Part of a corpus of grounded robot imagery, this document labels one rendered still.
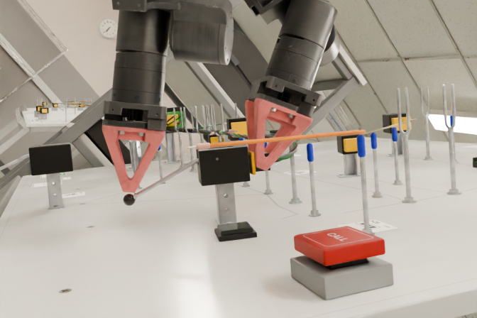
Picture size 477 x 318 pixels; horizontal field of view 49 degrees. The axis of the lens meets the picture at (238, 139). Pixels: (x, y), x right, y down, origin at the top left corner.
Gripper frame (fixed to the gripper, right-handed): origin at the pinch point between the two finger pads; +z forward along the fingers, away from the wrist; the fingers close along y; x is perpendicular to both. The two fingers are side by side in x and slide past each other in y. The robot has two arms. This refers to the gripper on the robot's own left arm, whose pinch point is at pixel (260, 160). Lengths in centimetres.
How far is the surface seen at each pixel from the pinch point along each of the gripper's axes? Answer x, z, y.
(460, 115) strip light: -205, -78, 303
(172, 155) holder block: 5, 7, 78
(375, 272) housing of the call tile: -4.6, 4.5, -26.0
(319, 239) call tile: -0.8, 3.7, -23.7
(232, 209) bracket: 1.4, 6.3, -0.9
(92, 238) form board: 15.3, 14.7, 0.6
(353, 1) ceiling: -105, -137, 331
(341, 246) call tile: -1.5, 3.4, -26.0
